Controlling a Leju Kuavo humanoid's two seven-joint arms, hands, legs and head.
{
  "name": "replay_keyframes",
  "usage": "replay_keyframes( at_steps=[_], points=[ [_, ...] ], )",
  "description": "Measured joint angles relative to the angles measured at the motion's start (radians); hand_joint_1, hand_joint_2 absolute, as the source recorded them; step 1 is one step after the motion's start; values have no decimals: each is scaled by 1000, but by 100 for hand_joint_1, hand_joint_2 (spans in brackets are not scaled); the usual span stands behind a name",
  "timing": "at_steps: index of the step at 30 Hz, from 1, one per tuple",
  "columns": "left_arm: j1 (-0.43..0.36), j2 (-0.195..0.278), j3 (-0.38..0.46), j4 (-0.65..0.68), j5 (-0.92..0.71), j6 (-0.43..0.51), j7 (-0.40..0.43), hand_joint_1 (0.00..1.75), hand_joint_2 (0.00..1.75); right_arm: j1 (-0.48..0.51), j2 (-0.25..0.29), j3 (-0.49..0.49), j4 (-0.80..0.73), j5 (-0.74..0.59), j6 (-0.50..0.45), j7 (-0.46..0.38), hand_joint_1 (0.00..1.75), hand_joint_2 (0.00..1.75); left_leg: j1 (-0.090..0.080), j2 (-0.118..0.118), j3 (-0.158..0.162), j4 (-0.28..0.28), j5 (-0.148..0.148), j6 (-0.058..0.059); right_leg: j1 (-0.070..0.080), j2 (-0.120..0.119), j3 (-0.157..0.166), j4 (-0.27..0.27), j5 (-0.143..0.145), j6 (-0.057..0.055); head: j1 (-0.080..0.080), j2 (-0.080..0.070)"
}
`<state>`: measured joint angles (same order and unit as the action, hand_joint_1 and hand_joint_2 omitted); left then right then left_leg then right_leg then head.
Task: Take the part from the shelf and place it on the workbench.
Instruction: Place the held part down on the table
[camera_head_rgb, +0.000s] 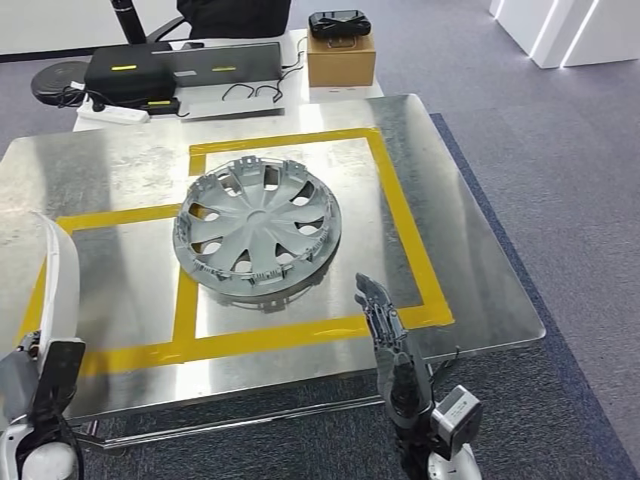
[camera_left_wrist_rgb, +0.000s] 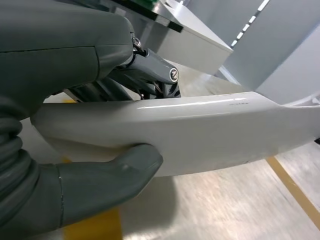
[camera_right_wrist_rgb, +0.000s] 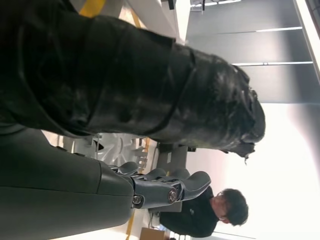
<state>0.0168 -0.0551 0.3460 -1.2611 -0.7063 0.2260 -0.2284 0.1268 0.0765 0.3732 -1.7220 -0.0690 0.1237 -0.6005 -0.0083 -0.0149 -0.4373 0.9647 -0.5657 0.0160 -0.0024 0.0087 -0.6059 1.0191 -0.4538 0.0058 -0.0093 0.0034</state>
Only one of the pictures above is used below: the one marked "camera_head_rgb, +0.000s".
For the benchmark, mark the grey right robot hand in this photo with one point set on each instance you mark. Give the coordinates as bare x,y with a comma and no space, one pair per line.
400,384

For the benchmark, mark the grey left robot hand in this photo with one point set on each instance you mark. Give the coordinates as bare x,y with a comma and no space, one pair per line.
15,387

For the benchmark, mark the white curved plastic part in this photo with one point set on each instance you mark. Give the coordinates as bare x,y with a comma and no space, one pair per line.
63,285

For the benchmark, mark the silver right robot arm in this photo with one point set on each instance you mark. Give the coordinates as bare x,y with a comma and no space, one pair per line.
450,467

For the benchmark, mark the yellow tape double rectangle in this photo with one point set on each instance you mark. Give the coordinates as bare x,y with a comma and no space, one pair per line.
406,218

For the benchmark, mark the grey wheel hubcap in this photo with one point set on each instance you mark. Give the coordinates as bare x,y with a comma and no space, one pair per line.
255,222

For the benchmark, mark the white power strip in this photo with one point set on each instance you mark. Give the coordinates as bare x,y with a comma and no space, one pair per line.
115,114

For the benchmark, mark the black round disc base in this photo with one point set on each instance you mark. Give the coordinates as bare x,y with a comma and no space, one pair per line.
55,79

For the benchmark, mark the brown cardboard box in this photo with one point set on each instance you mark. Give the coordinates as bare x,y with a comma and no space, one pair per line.
340,66

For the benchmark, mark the black box with yellow label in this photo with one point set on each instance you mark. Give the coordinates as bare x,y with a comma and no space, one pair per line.
125,83

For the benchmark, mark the small black device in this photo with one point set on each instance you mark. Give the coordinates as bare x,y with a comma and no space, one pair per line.
160,106

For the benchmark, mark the grey flat laptop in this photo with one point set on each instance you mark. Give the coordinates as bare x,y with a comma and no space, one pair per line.
230,109

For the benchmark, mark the black flat device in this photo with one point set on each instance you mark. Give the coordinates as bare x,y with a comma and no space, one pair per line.
340,23

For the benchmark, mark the dark grey case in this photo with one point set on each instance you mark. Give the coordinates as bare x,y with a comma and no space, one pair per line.
225,66

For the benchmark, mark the black cylinder pole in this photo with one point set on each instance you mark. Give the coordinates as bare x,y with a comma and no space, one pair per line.
127,20

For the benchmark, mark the white block with light strip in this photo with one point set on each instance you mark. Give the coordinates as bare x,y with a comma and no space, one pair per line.
515,16
564,30
615,33

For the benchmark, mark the black office chair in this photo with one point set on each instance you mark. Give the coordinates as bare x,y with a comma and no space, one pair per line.
235,16

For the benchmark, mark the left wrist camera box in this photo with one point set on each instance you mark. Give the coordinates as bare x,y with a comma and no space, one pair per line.
60,378

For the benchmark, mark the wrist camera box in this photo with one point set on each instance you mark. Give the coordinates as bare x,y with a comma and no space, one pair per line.
457,417
60,378

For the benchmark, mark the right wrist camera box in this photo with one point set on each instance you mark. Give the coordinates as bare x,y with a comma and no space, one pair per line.
457,417

